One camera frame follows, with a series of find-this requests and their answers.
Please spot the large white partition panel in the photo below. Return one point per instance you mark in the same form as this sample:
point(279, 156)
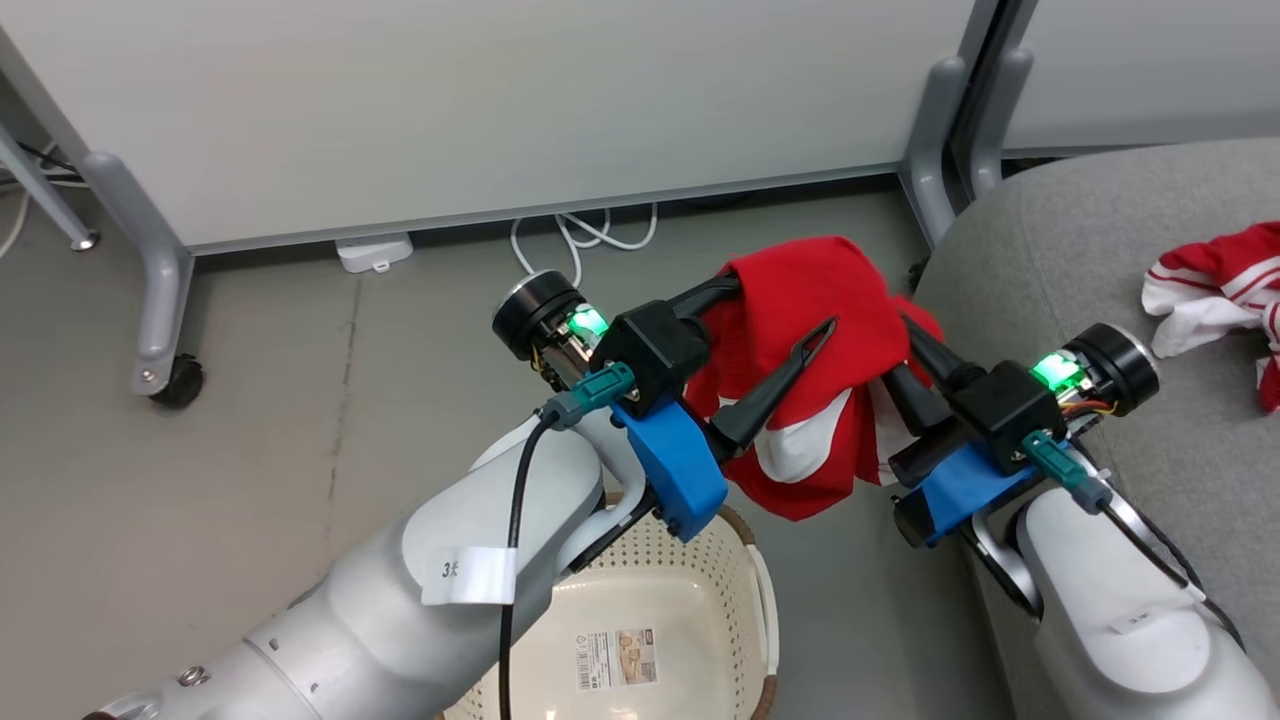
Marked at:
point(500, 100)

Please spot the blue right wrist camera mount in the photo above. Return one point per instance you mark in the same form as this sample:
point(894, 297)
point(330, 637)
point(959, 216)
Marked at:
point(965, 490)

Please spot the printed basket label sticker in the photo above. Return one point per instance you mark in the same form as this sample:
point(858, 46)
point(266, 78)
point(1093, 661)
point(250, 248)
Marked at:
point(615, 660)

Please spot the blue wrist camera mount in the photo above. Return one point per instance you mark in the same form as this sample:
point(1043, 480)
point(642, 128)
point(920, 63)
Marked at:
point(670, 460)
point(965, 490)

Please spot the small white partition panel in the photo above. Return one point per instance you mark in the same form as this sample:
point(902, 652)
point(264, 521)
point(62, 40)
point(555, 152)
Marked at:
point(1150, 70)

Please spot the beige perforated laundry basket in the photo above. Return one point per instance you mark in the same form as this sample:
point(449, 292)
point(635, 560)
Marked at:
point(690, 590)

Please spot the red white striped garment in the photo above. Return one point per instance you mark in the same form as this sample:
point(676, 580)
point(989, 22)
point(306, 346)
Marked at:
point(1200, 300)

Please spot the grey fabric sofa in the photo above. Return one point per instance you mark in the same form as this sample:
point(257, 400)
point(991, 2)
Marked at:
point(1100, 250)

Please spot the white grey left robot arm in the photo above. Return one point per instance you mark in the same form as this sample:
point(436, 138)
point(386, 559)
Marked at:
point(420, 600)

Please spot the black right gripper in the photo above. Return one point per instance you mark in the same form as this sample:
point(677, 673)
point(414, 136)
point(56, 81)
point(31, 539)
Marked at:
point(1000, 410)

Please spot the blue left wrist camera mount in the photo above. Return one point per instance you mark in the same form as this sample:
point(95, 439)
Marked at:
point(670, 460)

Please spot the red garment white patches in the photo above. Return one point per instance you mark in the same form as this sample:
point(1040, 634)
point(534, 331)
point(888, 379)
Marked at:
point(800, 290)

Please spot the white paper tag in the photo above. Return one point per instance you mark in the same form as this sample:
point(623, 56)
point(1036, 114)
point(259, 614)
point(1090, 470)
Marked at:
point(475, 578)

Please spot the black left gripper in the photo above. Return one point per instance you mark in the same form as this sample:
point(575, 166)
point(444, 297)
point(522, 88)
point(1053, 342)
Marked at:
point(655, 350)

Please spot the black caster wheel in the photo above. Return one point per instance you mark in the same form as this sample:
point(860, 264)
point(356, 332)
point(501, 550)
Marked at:
point(180, 382)

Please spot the thin grey partition leg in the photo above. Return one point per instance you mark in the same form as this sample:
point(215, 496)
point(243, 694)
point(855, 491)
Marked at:
point(45, 195)

